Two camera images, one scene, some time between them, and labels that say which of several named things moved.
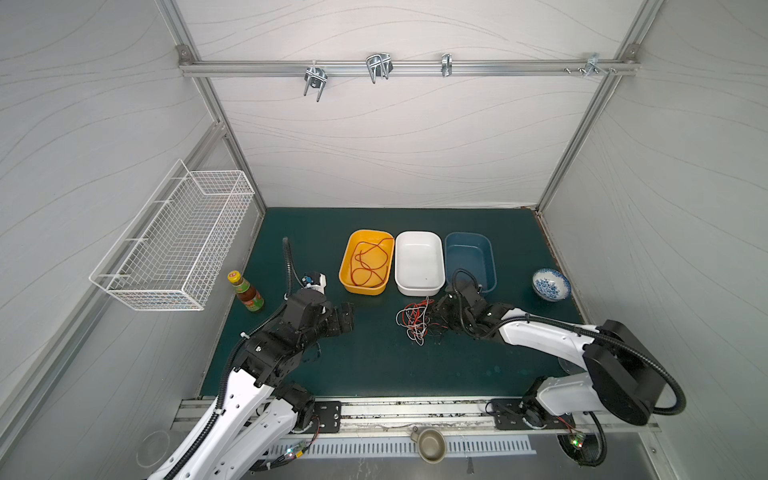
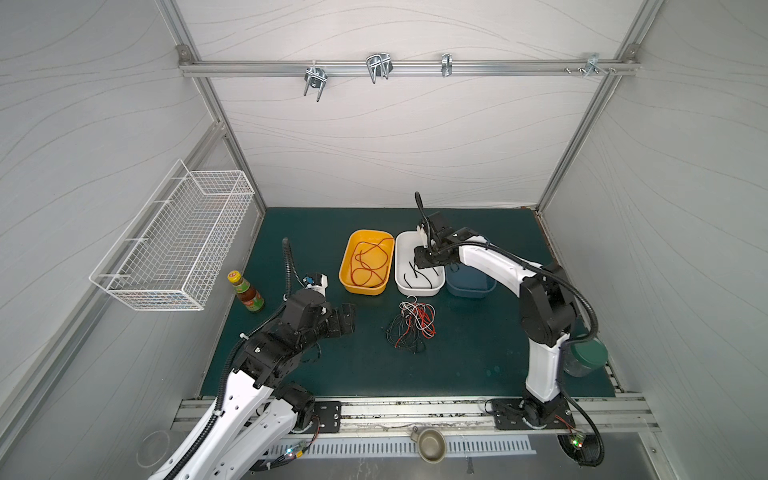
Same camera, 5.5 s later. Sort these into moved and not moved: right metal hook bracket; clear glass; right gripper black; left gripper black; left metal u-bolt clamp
Moved: right gripper black
Not moved: left metal u-bolt clamp; right metal hook bracket; left gripper black; clear glass
